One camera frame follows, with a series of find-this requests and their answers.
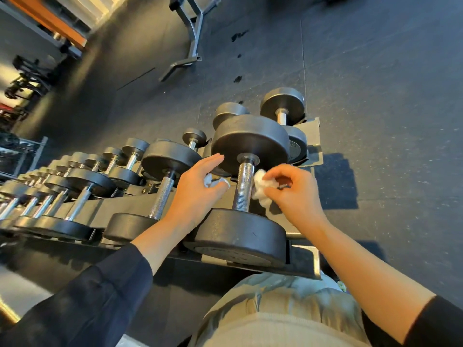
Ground person's right forearm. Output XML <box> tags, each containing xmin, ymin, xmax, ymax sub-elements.
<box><xmin>300</xmin><ymin>217</ymin><xmax>463</xmax><ymax>347</ymax></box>

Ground grey metal storage rack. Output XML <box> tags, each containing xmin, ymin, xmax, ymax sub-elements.
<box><xmin>0</xmin><ymin>132</ymin><xmax>48</xmax><ymax>182</ymax></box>

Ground person's right hand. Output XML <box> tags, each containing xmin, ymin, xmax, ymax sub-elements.
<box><xmin>262</xmin><ymin>163</ymin><xmax>328</xmax><ymax>232</ymax></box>

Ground row of black dumbbells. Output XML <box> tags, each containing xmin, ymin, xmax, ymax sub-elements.
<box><xmin>0</xmin><ymin>87</ymin><xmax>308</xmax><ymax>270</ymax></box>

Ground orange topped bench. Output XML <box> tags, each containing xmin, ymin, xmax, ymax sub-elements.
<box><xmin>0</xmin><ymin>0</ymin><xmax>88</xmax><ymax>59</ymax></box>

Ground pale green trousers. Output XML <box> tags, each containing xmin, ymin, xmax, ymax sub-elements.
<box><xmin>204</xmin><ymin>272</ymin><xmax>364</xmax><ymax>324</ymax></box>

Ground person's left forearm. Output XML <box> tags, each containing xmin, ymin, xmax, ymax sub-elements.
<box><xmin>0</xmin><ymin>215</ymin><xmax>193</xmax><ymax>347</ymax></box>

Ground small white tissue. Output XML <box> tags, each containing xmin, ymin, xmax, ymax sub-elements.
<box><xmin>203</xmin><ymin>173</ymin><xmax>231</xmax><ymax>190</ymax></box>

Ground grey metal dumbbell rack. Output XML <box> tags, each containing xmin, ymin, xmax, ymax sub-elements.
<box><xmin>0</xmin><ymin>117</ymin><xmax>325</xmax><ymax>281</ymax></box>

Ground person's left hand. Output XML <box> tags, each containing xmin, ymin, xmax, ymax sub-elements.
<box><xmin>164</xmin><ymin>153</ymin><xmax>231</xmax><ymax>232</ymax></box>

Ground black exercise machines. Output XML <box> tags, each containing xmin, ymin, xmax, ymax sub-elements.
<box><xmin>0</xmin><ymin>55</ymin><xmax>58</xmax><ymax>131</ymax></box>

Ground grey metal bench frame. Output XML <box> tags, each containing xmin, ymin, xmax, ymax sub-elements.
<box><xmin>158</xmin><ymin>0</ymin><xmax>222</xmax><ymax>83</ymax></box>

